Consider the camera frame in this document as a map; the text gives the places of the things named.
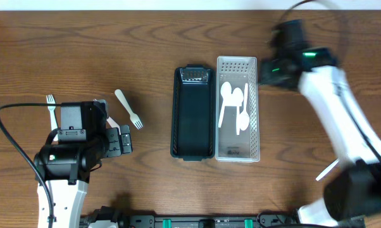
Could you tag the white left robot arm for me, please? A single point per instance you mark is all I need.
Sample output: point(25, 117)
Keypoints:
point(67, 199)

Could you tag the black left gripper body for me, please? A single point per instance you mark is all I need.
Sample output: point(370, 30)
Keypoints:
point(115, 141)

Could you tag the clear perforated plastic basket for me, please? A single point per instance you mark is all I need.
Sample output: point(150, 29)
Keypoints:
point(237, 70)

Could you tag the white label in clear basket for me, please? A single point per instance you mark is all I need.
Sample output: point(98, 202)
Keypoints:
point(234, 99)

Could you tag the black perforated plastic basket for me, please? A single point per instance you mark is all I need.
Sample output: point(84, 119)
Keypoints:
point(194, 113)

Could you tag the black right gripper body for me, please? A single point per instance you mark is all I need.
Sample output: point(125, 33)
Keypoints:
point(271, 71)

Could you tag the white plastic spoon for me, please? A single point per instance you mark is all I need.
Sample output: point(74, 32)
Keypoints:
point(225, 91)
point(327, 170)
point(237, 90)
point(244, 116)

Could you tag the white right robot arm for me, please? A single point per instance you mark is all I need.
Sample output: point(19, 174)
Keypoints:
point(356, 191)

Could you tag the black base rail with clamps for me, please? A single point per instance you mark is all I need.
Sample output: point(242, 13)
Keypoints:
point(110, 217)

